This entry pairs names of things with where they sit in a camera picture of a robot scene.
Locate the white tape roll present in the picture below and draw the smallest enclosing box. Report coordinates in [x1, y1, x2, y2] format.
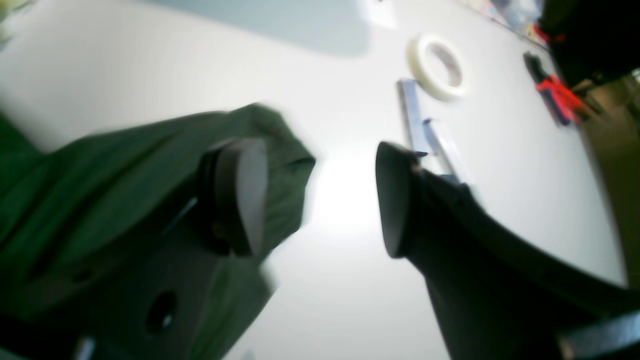
[407, 33, 469, 102]

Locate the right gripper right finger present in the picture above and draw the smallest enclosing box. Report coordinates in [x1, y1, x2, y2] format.
[375, 142, 640, 360]

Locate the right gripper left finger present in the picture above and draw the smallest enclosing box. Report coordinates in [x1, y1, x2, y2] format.
[1, 137, 268, 360]

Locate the orange black utility knife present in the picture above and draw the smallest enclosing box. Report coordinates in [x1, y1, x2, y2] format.
[522, 51, 586, 126]

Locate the dark green t-shirt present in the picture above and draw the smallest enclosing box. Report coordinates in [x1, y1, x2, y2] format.
[0, 104, 316, 360]

